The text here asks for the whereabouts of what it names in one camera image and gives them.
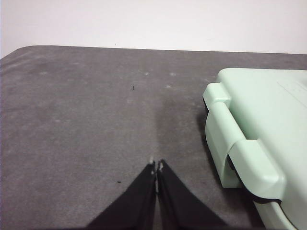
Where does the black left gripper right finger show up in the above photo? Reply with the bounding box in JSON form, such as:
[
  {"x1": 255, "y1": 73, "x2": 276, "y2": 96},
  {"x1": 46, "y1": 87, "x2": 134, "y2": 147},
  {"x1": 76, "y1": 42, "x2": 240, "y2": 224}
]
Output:
[{"x1": 156, "y1": 159, "x2": 229, "y2": 230}]

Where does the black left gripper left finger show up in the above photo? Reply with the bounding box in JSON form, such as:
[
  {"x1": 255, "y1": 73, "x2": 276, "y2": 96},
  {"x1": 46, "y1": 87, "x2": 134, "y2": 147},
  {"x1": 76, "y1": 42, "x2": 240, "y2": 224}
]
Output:
[{"x1": 86, "y1": 159, "x2": 158, "y2": 230}]

